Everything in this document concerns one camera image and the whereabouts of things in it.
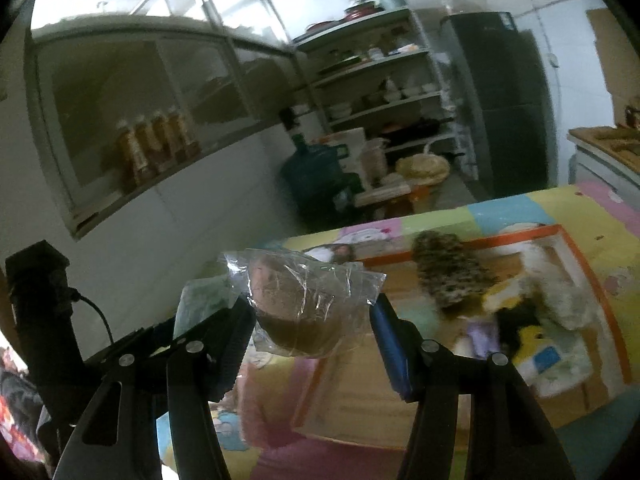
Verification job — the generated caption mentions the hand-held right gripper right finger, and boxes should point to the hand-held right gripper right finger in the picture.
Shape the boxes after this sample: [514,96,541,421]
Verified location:
[369,292,576,480]

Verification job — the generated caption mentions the round woven basket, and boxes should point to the round woven basket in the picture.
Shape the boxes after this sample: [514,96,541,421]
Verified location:
[395,152,451,186]

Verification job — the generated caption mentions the white sack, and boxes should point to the white sack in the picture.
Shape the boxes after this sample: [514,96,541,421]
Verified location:
[362,137,391,186]

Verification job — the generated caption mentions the red pot with lid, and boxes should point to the red pot with lid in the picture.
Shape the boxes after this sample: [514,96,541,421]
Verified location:
[344,0,381,21]

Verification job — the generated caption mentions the white labelled soft pack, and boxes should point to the white labelled soft pack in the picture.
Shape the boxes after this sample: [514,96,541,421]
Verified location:
[520,340,591,401]

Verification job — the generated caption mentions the cardboard wall sheets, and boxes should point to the cardboard wall sheets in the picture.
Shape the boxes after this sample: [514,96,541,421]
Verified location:
[585,7,640,111]

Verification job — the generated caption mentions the black wok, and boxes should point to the black wok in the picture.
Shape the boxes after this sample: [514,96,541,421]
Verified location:
[380,117,456,143]

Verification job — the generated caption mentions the green water jug with pump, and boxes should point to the green water jug with pump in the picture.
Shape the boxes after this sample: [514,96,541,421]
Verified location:
[279,108,363,221]

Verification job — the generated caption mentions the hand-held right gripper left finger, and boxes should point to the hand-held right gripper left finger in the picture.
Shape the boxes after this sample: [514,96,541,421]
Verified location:
[52,300,257,480]

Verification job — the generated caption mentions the purple plush item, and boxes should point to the purple plush item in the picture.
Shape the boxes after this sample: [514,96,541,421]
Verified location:
[462,321,503,358]

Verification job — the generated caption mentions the black soft item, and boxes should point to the black soft item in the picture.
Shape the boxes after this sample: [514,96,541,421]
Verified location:
[492,305,543,351]

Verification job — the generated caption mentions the cardboard box with orange rim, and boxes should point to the cardboard box with orange rim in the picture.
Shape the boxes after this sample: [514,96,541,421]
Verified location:
[292,224,633,448]

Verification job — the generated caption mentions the kitchen counter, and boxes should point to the kitchen counter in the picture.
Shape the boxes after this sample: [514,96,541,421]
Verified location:
[566,125,640,201]

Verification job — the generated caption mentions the glass sliding window frame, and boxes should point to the glass sliding window frame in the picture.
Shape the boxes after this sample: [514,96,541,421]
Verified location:
[25,12,301,241]

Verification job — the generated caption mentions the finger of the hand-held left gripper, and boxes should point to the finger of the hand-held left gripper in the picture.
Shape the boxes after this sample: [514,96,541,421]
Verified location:
[82,316,177,363]

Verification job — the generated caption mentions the rolled pale mat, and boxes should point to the rolled pale mat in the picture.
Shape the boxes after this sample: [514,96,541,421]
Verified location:
[355,182,411,206]

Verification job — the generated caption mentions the orange stool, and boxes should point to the orange stool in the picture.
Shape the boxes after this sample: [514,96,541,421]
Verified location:
[387,185,436,218]

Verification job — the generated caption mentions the black cable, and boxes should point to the black cable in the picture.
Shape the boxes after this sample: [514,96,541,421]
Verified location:
[67,287,115,348]

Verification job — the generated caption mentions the person's printed clothing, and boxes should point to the person's printed clothing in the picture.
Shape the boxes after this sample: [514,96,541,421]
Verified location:
[0,345,51,466]

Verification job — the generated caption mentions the colourful printed mat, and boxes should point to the colourful printed mat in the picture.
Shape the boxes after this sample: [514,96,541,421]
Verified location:
[155,182,640,480]

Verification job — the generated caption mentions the white shelf rack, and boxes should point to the white shelf rack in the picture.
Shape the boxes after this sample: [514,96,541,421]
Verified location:
[290,5,466,161]

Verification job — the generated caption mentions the white plush rabbit toy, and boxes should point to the white plush rabbit toy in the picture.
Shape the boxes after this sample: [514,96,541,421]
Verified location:
[520,245,601,331]

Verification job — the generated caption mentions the leopard print cloth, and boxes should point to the leopard print cloth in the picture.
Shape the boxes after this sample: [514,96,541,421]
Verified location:
[411,230,498,317]

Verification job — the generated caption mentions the dark grey fridge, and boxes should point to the dark grey fridge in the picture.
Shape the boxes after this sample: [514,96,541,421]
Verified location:
[439,10,560,200]

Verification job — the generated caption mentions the clear bag with brown bread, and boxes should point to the clear bag with brown bread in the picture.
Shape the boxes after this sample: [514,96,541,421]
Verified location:
[217,249,388,358]

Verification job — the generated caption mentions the yellow packet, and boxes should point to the yellow packet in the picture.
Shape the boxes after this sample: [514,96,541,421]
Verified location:
[517,325,551,361]

